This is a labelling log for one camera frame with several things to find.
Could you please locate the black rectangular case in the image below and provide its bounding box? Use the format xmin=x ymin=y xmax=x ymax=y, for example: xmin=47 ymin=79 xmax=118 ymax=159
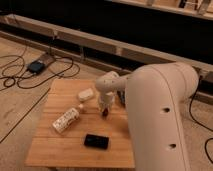
xmin=84 ymin=134 xmax=109 ymax=149

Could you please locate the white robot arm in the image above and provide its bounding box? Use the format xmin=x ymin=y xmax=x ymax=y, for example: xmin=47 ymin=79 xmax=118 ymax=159
xmin=95 ymin=62 xmax=199 ymax=171

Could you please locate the black floor cable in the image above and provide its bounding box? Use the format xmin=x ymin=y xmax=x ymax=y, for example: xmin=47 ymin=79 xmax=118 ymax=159
xmin=0 ymin=40 xmax=81 ymax=90

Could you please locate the white plastic bottle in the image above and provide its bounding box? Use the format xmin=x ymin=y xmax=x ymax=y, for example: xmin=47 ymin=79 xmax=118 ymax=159
xmin=52 ymin=104 xmax=84 ymax=133

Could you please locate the dark red pepper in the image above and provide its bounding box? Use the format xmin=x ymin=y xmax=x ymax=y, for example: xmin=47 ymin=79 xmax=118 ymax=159
xmin=102 ymin=108 xmax=109 ymax=117

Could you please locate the wooden table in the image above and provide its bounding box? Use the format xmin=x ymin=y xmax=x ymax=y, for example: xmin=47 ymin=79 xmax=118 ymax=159
xmin=26 ymin=79 xmax=134 ymax=169

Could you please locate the black cable at right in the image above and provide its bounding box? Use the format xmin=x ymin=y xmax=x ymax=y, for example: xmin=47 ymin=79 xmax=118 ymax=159
xmin=188 ymin=75 xmax=213 ymax=165

